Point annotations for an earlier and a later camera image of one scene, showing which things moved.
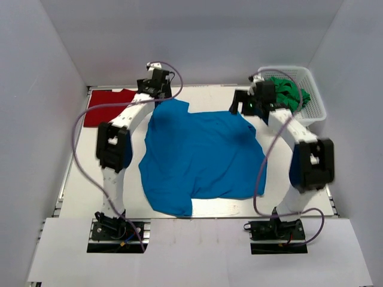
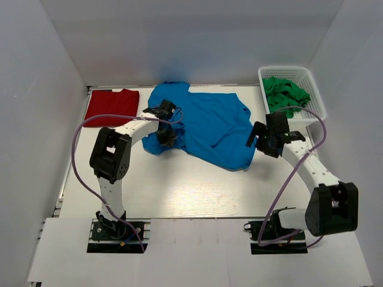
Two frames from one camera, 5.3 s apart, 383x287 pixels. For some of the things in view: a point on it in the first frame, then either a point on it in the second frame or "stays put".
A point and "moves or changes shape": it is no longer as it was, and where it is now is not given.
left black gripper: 143,82 → 169,140
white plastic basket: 315,112 stays put
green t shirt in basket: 288,94 stays put
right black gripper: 240,96 → 260,129
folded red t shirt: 99,116 stays put
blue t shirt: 190,156 moves or changes shape
